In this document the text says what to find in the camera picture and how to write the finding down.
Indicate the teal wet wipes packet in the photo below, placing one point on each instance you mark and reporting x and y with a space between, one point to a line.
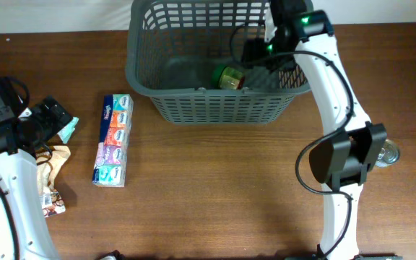
66 133

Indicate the grey plastic basket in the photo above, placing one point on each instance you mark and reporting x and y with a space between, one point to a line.
174 48

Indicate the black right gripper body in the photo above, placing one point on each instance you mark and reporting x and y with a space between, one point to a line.
254 46

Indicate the green lid spice jar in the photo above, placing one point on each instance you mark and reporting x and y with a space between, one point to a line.
227 78

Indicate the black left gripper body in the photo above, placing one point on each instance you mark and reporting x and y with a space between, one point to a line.
46 123

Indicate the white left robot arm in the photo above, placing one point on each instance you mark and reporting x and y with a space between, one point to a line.
24 130

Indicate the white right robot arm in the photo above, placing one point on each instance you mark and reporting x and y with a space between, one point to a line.
341 159

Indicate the Kleenex tissue multipack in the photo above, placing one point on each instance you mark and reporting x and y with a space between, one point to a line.
115 126

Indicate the silver tin can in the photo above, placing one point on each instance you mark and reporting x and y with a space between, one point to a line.
389 154

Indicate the beige Pantree snack bag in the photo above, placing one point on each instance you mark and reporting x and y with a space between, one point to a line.
49 164

